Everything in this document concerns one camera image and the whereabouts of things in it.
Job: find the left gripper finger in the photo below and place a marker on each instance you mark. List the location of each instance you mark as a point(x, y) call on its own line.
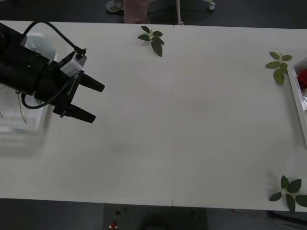
point(92, 82)
point(82, 113)

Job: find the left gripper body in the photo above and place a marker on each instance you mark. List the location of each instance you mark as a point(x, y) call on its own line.
point(51, 74)

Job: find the red rose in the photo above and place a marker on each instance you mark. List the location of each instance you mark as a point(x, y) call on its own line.
point(303, 77)

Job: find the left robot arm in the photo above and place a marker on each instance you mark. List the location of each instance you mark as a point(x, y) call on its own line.
point(16, 67)

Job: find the dark robot base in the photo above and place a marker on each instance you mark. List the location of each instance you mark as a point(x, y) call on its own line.
point(124, 218)

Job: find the shallow white box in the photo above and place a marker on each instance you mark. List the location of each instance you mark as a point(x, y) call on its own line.
point(295, 95)
point(31, 119)

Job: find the loose green leaf twig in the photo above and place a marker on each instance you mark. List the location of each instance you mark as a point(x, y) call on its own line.
point(157, 48)
point(279, 76)
point(284, 182)

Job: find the wheeled stand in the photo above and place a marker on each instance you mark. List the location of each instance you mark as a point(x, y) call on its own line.
point(179, 12)

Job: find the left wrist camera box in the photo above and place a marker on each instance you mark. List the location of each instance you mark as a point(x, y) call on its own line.
point(72, 67)

